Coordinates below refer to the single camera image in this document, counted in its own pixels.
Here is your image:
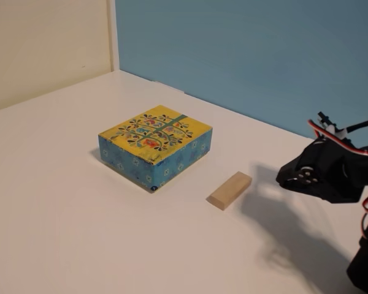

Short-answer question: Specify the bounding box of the white black cable connector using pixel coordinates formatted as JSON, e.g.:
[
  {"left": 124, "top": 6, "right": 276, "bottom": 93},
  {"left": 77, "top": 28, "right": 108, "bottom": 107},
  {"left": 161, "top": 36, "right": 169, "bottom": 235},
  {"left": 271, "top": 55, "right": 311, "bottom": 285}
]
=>
[{"left": 317, "top": 111, "right": 348, "bottom": 139}]

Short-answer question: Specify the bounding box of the black camera cable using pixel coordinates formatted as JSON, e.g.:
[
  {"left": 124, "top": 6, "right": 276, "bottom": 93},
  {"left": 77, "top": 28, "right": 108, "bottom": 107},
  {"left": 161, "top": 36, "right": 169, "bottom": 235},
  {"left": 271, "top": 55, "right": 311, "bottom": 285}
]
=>
[{"left": 343, "top": 116, "right": 368, "bottom": 133}]

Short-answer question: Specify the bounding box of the wooden Jenga block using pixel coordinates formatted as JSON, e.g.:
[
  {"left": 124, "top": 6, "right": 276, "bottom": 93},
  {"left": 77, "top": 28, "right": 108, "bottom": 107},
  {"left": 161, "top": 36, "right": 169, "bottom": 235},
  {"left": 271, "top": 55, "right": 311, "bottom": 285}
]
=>
[{"left": 205, "top": 171, "right": 253, "bottom": 212}]

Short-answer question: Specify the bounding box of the yellow blue floral box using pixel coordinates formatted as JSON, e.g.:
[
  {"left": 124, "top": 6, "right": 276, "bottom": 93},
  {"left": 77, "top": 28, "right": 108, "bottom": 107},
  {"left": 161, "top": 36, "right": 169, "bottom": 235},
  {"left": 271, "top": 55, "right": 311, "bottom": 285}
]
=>
[{"left": 97, "top": 105, "right": 213, "bottom": 194}]

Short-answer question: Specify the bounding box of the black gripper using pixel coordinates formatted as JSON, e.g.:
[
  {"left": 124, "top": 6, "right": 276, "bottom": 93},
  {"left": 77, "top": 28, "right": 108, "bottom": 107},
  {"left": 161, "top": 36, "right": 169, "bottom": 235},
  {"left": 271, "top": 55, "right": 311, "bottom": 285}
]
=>
[{"left": 276, "top": 137, "right": 368, "bottom": 204}]

